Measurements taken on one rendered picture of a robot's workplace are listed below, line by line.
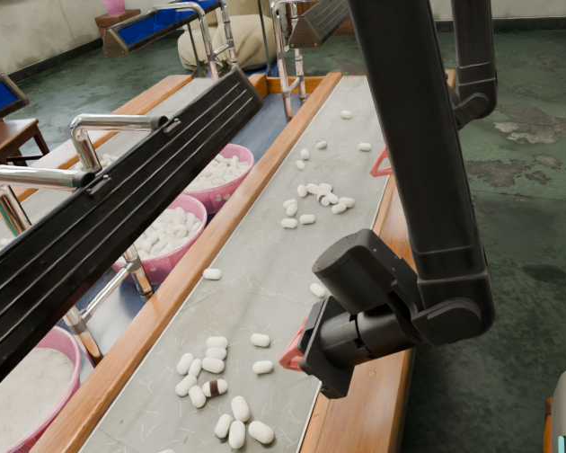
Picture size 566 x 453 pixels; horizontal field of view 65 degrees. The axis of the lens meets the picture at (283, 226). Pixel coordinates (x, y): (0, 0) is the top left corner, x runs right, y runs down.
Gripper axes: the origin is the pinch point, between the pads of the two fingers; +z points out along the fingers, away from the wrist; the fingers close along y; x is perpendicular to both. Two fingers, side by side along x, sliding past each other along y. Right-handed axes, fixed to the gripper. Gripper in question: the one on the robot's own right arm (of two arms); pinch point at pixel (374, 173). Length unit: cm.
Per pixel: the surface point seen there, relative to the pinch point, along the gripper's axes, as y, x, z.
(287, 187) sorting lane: -7.8, -8.2, 25.1
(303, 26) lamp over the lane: -22.2, -31.9, -0.8
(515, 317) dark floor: -47, 90, 27
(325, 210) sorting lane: 0.6, 0.3, 15.6
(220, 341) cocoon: 42.7, -4.8, 18.1
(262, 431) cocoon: 55, 4, 8
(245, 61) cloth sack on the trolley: -253, -66, 153
